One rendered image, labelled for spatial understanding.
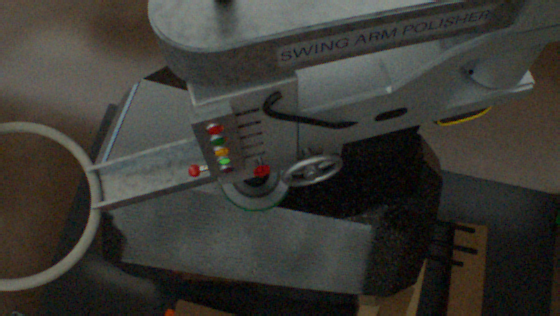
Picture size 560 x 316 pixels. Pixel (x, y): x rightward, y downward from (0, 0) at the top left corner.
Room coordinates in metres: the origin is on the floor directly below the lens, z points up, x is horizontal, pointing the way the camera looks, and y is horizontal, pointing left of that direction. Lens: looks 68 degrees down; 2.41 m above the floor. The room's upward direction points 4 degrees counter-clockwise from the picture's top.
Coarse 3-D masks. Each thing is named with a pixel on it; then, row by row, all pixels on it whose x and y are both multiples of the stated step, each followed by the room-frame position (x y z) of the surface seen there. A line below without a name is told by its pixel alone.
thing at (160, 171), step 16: (176, 144) 0.60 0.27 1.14; (192, 144) 0.60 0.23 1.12; (112, 160) 0.57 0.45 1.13; (128, 160) 0.57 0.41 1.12; (144, 160) 0.57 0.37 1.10; (160, 160) 0.57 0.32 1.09; (176, 160) 0.57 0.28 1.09; (192, 160) 0.56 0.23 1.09; (112, 176) 0.54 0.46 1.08; (128, 176) 0.53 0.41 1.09; (144, 176) 0.53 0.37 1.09; (160, 176) 0.53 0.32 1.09; (176, 176) 0.52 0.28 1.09; (192, 176) 0.50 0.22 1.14; (208, 176) 0.50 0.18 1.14; (112, 192) 0.49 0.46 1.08; (128, 192) 0.49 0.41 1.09; (144, 192) 0.47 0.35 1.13; (160, 192) 0.47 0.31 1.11; (96, 208) 0.44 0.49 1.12; (112, 208) 0.44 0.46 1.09
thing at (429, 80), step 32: (480, 32) 0.60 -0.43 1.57; (512, 32) 0.60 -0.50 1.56; (544, 32) 0.61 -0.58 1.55; (352, 64) 0.62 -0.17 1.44; (384, 64) 0.60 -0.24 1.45; (416, 64) 0.58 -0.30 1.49; (448, 64) 0.57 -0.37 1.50; (320, 96) 0.54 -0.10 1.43; (352, 96) 0.54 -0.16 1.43; (384, 96) 0.54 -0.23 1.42; (416, 96) 0.56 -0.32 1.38; (448, 96) 0.60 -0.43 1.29; (480, 96) 0.61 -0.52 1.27; (512, 96) 0.62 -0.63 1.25; (320, 128) 0.51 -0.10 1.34; (352, 128) 0.53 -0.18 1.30; (384, 128) 0.55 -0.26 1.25
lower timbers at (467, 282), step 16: (464, 224) 0.58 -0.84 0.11; (464, 240) 0.50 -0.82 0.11; (480, 240) 0.49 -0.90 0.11; (448, 256) 0.45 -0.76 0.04; (464, 256) 0.43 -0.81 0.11; (480, 256) 0.42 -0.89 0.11; (448, 272) 0.37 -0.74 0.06; (464, 272) 0.35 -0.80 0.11; (480, 272) 0.34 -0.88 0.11; (448, 288) 0.29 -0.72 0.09; (464, 288) 0.28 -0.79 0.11; (480, 288) 0.27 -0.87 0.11; (448, 304) 0.22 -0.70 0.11; (464, 304) 0.21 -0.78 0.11; (480, 304) 0.20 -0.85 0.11
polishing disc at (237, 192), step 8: (272, 176) 0.57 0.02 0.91; (280, 176) 0.57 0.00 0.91; (224, 184) 0.56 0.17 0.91; (232, 184) 0.56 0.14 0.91; (240, 184) 0.55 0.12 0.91; (272, 184) 0.55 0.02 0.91; (280, 184) 0.55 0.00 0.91; (232, 192) 0.53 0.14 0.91; (240, 192) 0.53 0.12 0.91; (248, 192) 0.53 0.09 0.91; (256, 192) 0.53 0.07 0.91; (264, 192) 0.52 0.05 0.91; (272, 192) 0.52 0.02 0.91; (280, 192) 0.52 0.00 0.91; (232, 200) 0.51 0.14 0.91; (240, 200) 0.50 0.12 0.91; (248, 200) 0.50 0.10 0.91; (256, 200) 0.50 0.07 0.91; (264, 200) 0.50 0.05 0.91; (272, 200) 0.50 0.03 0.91; (248, 208) 0.48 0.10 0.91; (256, 208) 0.48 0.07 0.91; (264, 208) 0.48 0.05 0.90
